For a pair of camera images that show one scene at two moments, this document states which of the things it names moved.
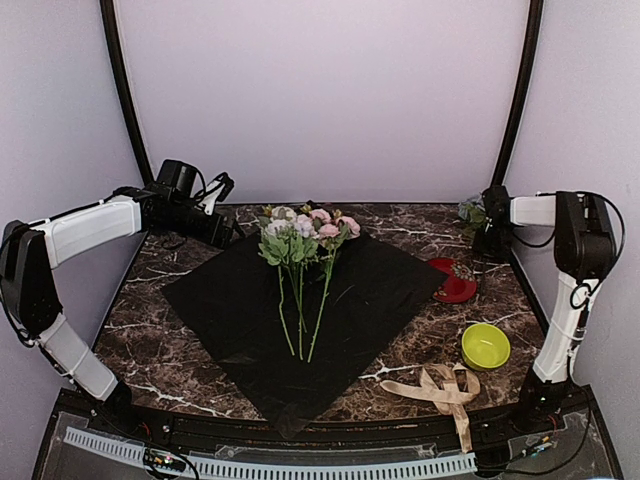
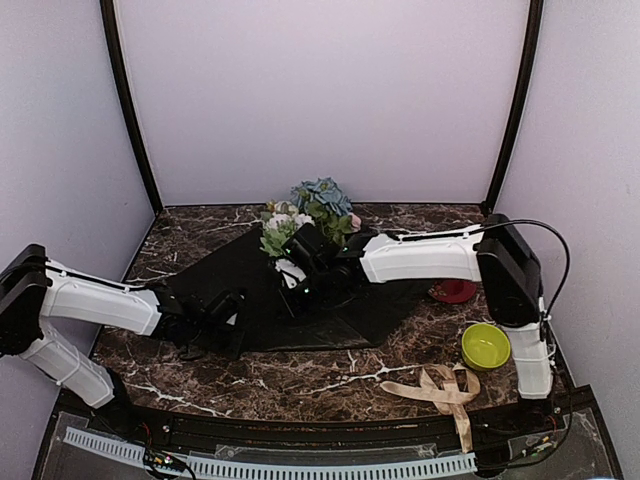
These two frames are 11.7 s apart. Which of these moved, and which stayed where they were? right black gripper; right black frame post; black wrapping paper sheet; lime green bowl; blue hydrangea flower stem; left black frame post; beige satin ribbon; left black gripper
Moved: black wrapping paper sheet; blue hydrangea flower stem; right black gripper; left black gripper
Stayed: lime green bowl; beige satin ribbon; right black frame post; left black frame post
